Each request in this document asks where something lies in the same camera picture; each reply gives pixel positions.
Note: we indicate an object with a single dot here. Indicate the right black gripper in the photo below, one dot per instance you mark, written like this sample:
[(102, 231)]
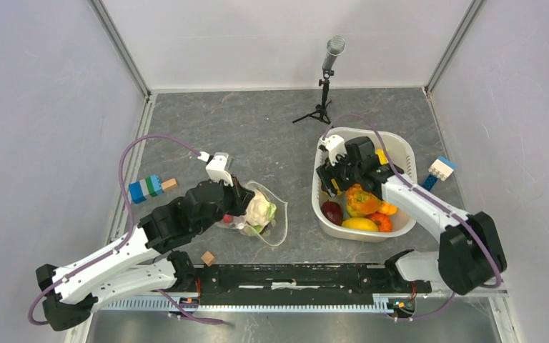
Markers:
[(327, 173)]

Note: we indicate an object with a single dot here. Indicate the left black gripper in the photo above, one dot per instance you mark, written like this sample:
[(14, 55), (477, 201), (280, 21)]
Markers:
[(241, 197)]

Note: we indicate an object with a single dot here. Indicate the red chili pepper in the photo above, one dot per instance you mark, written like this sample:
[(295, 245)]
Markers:
[(228, 219)]

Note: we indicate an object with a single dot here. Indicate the white cauliflower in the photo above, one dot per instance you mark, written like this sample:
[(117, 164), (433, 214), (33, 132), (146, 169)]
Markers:
[(260, 213)]

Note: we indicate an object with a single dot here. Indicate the clear polka dot zip bag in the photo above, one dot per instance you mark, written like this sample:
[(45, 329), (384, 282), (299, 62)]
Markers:
[(275, 232)]

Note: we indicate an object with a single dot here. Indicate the yellow banana bunch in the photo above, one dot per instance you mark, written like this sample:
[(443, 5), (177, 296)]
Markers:
[(382, 156)]

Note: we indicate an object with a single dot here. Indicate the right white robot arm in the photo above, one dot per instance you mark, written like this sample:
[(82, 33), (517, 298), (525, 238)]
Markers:
[(469, 252)]

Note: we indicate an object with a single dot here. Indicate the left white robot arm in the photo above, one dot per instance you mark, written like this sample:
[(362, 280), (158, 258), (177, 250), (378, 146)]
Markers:
[(145, 259)]

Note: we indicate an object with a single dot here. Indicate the white plastic basket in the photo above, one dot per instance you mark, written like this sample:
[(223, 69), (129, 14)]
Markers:
[(402, 156)]

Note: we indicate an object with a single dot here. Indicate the toy pineapple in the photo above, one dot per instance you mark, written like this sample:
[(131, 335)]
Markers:
[(360, 203)]

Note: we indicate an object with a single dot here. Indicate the dark red apple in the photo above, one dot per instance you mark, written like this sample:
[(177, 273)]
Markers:
[(333, 212)]

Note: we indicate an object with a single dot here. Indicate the yellow mango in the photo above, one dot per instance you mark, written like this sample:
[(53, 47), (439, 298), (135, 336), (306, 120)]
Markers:
[(360, 224)]

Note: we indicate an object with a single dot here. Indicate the orange bell pepper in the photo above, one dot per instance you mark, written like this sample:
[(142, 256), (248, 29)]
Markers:
[(387, 209)]

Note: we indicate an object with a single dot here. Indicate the small wooden cube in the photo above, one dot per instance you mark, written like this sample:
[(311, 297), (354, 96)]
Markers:
[(208, 258)]

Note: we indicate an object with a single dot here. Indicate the small orange pumpkin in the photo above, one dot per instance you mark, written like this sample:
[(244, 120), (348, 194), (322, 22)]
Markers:
[(382, 221)]

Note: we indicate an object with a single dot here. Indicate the blue green toy block stack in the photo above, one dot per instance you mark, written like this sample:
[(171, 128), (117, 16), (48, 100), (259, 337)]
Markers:
[(150, 187)]

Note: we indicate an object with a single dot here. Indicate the white blue toy block stack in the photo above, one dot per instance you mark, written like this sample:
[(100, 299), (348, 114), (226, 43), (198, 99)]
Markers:
[(440, 170)]

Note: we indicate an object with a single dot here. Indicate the silver microphone on tripod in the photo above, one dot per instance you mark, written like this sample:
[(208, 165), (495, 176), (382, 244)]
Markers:
[(334, 47)]

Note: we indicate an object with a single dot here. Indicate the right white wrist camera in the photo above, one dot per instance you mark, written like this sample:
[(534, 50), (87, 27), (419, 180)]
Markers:
[(335, 147)]

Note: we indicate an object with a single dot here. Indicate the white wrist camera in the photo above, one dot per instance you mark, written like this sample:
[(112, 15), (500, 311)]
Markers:
[(335, 147), (217, 167)]

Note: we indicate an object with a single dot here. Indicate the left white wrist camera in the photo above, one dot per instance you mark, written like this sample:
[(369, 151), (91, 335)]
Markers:
[(217, 167)]

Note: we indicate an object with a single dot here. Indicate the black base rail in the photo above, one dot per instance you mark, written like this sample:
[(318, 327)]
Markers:
[(288, 287)]

